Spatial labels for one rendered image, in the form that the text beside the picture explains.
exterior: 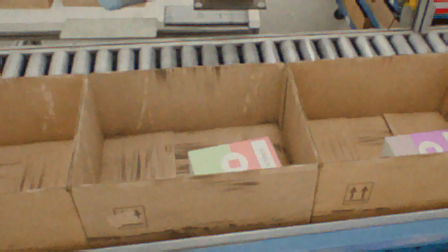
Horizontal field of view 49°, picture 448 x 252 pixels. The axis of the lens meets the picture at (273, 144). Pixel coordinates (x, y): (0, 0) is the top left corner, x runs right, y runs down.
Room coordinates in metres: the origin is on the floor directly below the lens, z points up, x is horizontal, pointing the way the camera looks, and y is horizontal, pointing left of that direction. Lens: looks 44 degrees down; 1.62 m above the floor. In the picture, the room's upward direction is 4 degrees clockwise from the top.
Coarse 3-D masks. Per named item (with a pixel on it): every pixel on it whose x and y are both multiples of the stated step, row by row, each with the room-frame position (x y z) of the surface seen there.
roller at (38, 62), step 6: (36, 54) 1.21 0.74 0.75; (42, 54) 1.22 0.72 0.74; (30, 60) 1.18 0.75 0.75; (36, 60) 1.18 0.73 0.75; (42, 60) 1.19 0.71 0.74; (30, 66) 1.15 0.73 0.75; (36, 66) 1.15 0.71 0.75; (42, 66) 1.17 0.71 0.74; (30, 72) 1.12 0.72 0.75; (36, 72) 1.12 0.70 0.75; (42, 72) 1.14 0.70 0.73
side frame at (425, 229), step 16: (400, 224) 0.55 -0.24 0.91; (416, 224) 0.55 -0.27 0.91; (432, 224) 0.55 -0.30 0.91; (272, 240) 0.49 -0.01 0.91; (288, 240) 0.49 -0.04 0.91; (304, 240) 0.50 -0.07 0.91; (320, 240) 0.50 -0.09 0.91; (336, 240) 0.50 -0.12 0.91; (352, 240) 0.50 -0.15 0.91; (368, 240) 0.51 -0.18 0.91; (384, 240) 0.51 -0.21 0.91; (400, 240) 0.52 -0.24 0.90; (416, 240) 0.52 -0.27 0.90; (432, 240) 0.53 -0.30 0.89
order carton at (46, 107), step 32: (0, 96) 0.70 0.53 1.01; (32, 96) 0.71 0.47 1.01; (64, 96) 0.73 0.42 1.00; (0, 128) 0.70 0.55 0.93; (32, 128) 0.71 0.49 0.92; (64, 128) 0.72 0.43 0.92; (0, 160) 0.65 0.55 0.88; (32, 160) 0.65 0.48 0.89; (64, 160) 0.66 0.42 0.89; (0, 192) 0.57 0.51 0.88; (32, 192) 0.45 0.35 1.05; (64, 192) 0.46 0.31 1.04; (0, 224) 0.43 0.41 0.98; (32, 224) 0.44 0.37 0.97; (64, 224) 0.45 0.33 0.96
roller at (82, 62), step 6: (78, 54) 1.23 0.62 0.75; (84, 54) 1.23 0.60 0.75; (90, 54) 1.25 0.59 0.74; (78, 60) 1.19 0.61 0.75; (84, 60) 1.20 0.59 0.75; (90, 60) 1.23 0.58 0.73; (78, 66) 1.16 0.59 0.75; (84, 66) 1.17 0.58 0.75; (90, 66) 1.20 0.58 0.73; (72, 72) 1.14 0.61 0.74; (78, 72) 1.13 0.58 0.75; (84, 72) 1.15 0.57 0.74
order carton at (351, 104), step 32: (288, 64) 0.82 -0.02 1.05; (320, 64) 0.85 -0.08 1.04; (352, 64) 0.86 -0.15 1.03; (384, 64) 0.88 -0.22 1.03; (416, 64) 0.90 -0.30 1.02; (320, 96) 0.85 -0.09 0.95; (352, 96) 0.87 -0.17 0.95; (384, 96) 0.88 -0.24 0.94; (416, 96) 0.90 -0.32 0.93; (320, 128) 0.81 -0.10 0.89; (352, 128) 0.83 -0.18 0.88; (384, 128) 0.84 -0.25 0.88; (416, 128) 0.84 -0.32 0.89; (320, 160) 0.56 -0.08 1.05; (352, 160) 0.56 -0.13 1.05; (384, 160) 0.57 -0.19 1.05; (416, 160) 0.59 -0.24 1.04; (320, 192) 0.55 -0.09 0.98; (352, 192) 0.56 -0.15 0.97; (384, 192) 0.58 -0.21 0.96; (416, 192) 0.59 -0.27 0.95
